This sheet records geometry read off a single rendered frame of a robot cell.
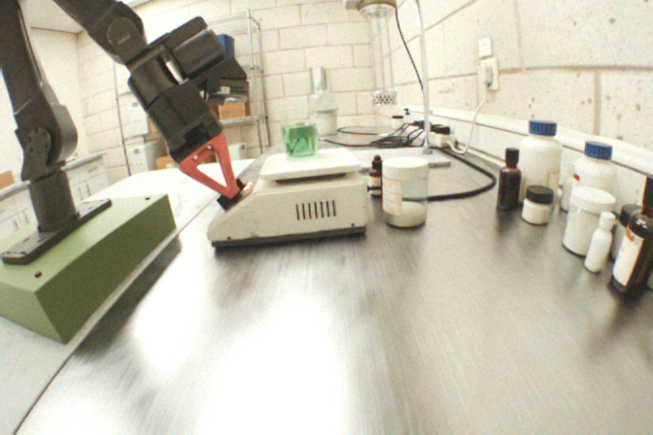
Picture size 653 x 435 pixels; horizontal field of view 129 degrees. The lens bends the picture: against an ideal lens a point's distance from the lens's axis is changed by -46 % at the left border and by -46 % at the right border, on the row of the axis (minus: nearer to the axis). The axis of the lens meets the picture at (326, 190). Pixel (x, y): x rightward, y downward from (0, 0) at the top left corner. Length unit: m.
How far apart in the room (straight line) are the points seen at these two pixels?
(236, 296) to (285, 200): 0.12
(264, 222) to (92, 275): 0.21
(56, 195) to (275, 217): 0.29
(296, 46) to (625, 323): 2.79
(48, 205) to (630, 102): 0.79
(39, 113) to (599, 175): 0.67
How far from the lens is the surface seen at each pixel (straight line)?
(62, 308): 0.31
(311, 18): 2.86
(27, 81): 0.42
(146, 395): 0.23
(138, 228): 0.40
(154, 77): 0.37
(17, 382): 0.32
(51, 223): 0.42
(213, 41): 0.38
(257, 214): 0.34
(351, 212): 0.34
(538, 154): 0.45
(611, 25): 0.55
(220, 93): 0.38
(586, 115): 0.58
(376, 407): 0.19
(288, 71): 2.78
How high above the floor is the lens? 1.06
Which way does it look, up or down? 18 degrees down
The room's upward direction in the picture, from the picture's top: 5 degrees counter-clockwise
